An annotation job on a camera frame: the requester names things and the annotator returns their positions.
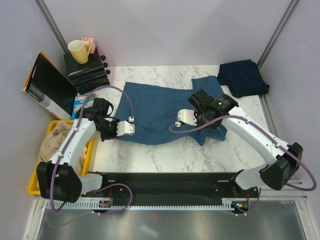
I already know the right aluminium frame post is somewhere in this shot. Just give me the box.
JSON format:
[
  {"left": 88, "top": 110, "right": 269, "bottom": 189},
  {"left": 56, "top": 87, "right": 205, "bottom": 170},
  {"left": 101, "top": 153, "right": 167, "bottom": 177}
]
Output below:
[{"left": 256, "top": 0, "right": 300, "bottom": 69}]

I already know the black orange cardboard box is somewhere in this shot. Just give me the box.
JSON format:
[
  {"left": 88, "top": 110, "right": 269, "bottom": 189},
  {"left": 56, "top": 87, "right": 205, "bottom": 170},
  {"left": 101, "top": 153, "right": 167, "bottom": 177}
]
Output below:
[{"left": 22, "top": 51, "right": 78, "bottom": 120}]

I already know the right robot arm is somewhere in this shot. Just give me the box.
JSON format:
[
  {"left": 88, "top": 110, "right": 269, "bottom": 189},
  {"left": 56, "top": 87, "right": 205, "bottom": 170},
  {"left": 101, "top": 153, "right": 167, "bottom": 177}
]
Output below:
[{"left": 188, "top": 89, "right": 303, "bottom": 197}]

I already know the yellow plastic bin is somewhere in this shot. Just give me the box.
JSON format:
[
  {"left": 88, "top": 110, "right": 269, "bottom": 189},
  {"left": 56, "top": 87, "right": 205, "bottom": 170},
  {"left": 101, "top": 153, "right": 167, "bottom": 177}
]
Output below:
[{"left": 27, "top": 120, "right": 94, "bottom": 195}]

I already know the pink small box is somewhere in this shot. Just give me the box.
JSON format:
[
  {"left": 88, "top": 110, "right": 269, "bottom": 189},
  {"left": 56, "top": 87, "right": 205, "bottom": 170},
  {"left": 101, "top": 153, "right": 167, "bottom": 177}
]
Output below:
[{"left": 82, "top": 37, "right": 96, "bottom": 54}]

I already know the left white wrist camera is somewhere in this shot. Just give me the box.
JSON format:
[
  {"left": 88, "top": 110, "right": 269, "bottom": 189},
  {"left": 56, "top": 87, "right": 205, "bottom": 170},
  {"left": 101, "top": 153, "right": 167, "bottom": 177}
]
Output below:
[{"left": 116, "top": 121, "right": 135, "bottom": 137}]

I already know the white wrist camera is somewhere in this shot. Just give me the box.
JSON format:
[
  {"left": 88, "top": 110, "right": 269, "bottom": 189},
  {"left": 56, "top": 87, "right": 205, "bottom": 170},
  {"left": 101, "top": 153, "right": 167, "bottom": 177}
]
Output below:
[
  {"left": 116, "top": 121, "right": 135, "bottom": 137},
  {"left": 174, "top": 109, "right": 197, "bottom": 128}
]

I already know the black stepped stand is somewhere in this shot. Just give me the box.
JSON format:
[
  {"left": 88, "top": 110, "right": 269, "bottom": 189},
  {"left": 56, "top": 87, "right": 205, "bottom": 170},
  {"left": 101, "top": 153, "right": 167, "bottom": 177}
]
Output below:
[{"left": 64, "top": 47, "right": 110, "bottom": 95}]

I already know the grey slotted cable duct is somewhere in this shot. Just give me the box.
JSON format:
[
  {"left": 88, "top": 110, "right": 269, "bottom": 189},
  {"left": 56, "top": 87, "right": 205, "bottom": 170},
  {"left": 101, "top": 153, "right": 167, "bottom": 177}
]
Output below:
[{"left": 46, "top": 197, "right": 251, "bottom": 210}]

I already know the aluminium frame post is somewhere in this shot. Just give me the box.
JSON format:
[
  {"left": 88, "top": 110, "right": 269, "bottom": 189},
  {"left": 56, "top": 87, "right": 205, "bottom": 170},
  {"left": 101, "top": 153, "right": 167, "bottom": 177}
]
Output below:
[
  {"left": 256, "top": 0, "right": 300, "bottom": 69},
  {"left": 34, "top": 0, "right": 69, "bottom": 54}
]

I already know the purple cable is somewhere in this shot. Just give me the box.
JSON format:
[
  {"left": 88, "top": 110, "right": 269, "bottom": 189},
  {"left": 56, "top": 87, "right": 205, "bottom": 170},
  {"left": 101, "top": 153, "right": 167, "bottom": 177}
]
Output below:
[
  {"left": 168, "top": 114, "right": 318, "bottom": 217},
  {"left": 46, "top": 85, "right": 136, "bottom": 228}
]

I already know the folded navy t-shirt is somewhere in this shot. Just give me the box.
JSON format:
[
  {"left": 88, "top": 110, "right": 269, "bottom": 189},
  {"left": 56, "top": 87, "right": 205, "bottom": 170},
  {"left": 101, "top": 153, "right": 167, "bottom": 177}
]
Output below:
[{"left": 217, "top": 59, "right": 270, "bottom": 98}]

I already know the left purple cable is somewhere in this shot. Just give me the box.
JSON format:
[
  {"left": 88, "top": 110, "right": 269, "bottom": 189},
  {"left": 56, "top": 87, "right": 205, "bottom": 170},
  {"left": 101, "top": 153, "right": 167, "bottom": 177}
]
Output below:
[{"left": 46, "top": 85, "right": 136, "bottom": 228}]

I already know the left aluminium frame post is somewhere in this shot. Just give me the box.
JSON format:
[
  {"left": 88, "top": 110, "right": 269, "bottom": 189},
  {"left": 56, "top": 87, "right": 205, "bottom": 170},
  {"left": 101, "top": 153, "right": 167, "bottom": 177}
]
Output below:
[{"left": 34, "top": 0, "right": 69, "bottom": 54}]

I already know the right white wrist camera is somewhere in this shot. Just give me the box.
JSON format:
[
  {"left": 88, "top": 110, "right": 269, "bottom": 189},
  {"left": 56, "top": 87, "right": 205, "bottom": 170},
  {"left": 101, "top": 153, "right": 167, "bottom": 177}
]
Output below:
[{"left": 174, "top": 109, "right": 197, "bottom": 128}]

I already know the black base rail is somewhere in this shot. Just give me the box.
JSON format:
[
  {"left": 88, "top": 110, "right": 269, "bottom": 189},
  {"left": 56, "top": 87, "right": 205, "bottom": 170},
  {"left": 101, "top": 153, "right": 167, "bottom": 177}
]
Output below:
[{"left": 86, "top": 172, "right": 258, "bottom": 205}]

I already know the teal blue t-shirt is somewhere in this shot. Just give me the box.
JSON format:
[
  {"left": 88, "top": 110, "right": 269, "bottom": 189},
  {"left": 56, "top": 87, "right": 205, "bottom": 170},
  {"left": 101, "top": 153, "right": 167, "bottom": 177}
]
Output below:
[{"left": 114, "top": 76, "right": 227, "bottom": 146}]

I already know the blue picture booklet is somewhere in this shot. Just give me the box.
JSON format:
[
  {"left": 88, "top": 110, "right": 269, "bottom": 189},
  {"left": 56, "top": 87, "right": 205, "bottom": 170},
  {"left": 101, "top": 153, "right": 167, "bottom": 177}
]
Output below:
[{"left": 71, "top": 93, "right": 96, "bottom": 120}]

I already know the beige t-shirt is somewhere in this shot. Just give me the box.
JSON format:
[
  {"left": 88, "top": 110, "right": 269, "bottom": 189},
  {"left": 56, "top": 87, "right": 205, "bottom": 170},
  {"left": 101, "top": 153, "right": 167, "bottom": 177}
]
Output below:
[{"left": 39, "top": 120, "right": 88, "bottom": 176}]

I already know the yellow ceramic mug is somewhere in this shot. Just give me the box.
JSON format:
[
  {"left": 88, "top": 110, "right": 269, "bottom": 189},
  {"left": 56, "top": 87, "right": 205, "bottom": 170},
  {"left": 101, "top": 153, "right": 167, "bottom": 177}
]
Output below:
[{"left": 67, "top": 40, "right": 89, "bottom": 64}]

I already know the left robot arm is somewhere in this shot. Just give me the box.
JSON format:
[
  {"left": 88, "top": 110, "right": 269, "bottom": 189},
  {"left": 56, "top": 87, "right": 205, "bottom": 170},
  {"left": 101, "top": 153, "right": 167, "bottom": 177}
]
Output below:
[{"left": 36, "top": 98, "right": 120, "bottom": 203}]

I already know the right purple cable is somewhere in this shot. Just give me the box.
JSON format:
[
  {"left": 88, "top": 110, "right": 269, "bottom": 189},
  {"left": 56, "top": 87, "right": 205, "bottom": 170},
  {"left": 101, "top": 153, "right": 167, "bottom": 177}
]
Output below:
[{"left": 168, "top": 114, "right": 318, "bottom": 217}]

